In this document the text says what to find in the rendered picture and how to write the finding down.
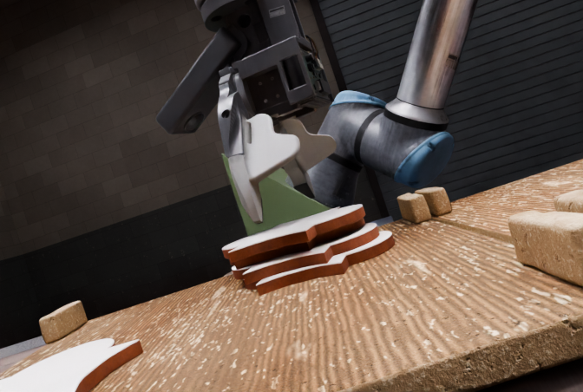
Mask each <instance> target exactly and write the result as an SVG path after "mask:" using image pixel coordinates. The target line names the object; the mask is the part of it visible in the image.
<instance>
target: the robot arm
mask: <svg viewBox="0 0 583 392"><path fill-rule="evenodd" d="M194 1H195V4H196V7H197V9H198V10H199V11H200V12H201V15H202V18H203V21H204V24H205V26H206V28H207V29H208V30H210V31H212V32H217V33H216V34H215V36H214V37H213V39H212V40H211V42H210V43H209V44H208V45H207V46H206V48H205V50H204V51H203V52H202V54H201V55H200V57H199V58H198V60H197V61H196V62H195V64H194V65H193V66H192V67H191V69H190V70H189V72H188V73H187V75H186V76H185V77H184V79H183V80H182V82H181V83H180V85H179V86H178V88H177V89H175V91H174V92H173V94H172V95H171V97H170V98H169V99H168V101H167V103H166V104H165V105H164V107H163V108H162V110H161V111H160V112H159V113H158V114H157V116H156V120H157V122H158V123H159V124H160V125H161V126H162V128H163V129H164V130H165V131H166V132H167V133H168V134H192V133H195V132H196V131H197V129H198V128H199V127H200V125H201V124H202V122H203V121H204V120H205V119H206V117H207V116H208V115H209V114H210V113H211V111H212V110H213V109H214V107H215V106H216V105H217V103H218V121H219V130H220V134H221V138H222V142H223V147H224V151H225V156H226V157H227V158H228V163H229V167H230V171H231V175H232V177H233V182H234V185H235V187H236V189H237V192H238V195H239V199H240V201H241V204H242V206H243V207H244V208H245V210H246V212H247V213H248V215H249V216H250V218H251V219H252V221H253V222H254V223H255V224H261V223H263V206H262V198H261V195H260V191H259V182H260V181H261V180H263V179H265V178H266V177H268V176H269V175H270V174H272V173H274V172H275V171H277V170H278V169H280V168H281V167H284V169H285V172H286V173H287V174H288V176H287V178H286V180H285V182H286V183H287V184H288V185H289V186H291V187H292V188H294V189H295V190H297V191H299V192H300V193H302V194H303V195H305V196H306V197H308V198H310V199H314V200H316V201H317V202H319V203H321V204H323V205H325V206H328V207H330V208H336V207H339V206H340V207H341V208H343V207H346V206H353V203H354V198H355V192H356V186H357V177H358V175H359V174H360V172H361V170H362V168H363V166H364V165H366V166H367V167H370V168H372V169H374V170H376V171H378V172H379V173H382V174H384V175H386V176H388V177H390V178H392V179H393V180H394V181H395V182H397V183H402V184H404V185H406V186H410V187H413V188H420V187H424V186H426V185H428V184H429V183H430V182H432V181H433V180H434V179H435V178H436V177H437V176H438V175H439V174H440V173H441V172H442V170H443V169H444V167H446V165H447V163H448V162H449V159H450V157H451V154H452V153H453V149H454V142H455V141H454V138H453V136H452V135H450V133H448V132H446V129H447V126H448V124H449V118H448V116H447V115H446V114H445V112H444V106H445V103H446V100H447V98H448V94H449V90H450V87H451V84H452V81H453V78H454V75H455V71H456V68H457V65H458V62H459V59H460V56H461V53H462V49H463V45H464V43H465V40H466V37H467V34H468V29H469V26H470V24H471V21H472V18H473V15H474V12H475V7H476V5H477V2H478V0H423V3H422V7H421V9H420V13H419V17H418V19H417V23H416V28H415V32H414V35H413V38H412V42H411V45H410V48H409V54H408V57H407V61H406V64H405V67H404V71H403V76H402V80H401V83H400V87H399V89H398V93H397V97H396V99H395V100H393V101H391V102H389V103H386V102H385V101H382V100H380V99H378V98H376V97H373V96H370V95H367V94H364V93H360V92H357V91H350V90H346V91H342V92H340V93H339V94H338V95H337V96H336V98H335V100H334V98H333V95H332V92H331V88H330V85H329V83H328V80H327V77H326V74H325V72H324V67H323V64H322V62H321V59H320V56H319V53H318V48H317V45H316V43H315V42H314V40H313V39H312V38H311V37H309V36H307V35H305V33H304V31H303V28H302V25H301V22H300V20H299V17H298V12H297V9H296V6H295V3H296V2H297V1H298V0H194ZM306 38H309V40H310V41H309V42H308V41H307V40H306ZM312 43H313V44H312ZM313 45H314V47H315V48H314V47H313ZM306 51H310V53H308V52H306ZM331 102H332V104H331V105H330V103H331ZM327 105H330V107H329V111H328V113H327V115H326V116H325V118H324V122H323V124H322V126H321V128H320V129H319V131H318V134H310V133H308V132H307V131H306V129H305V127H304V125H303V123H302V122H301V121H300V120H299V119H297V118H301V117H304V116H307V115H308V114H312V113H315V112H317V109H318V108H322V107H324V106H327ZM294 116H296V118H294Z"/></svg>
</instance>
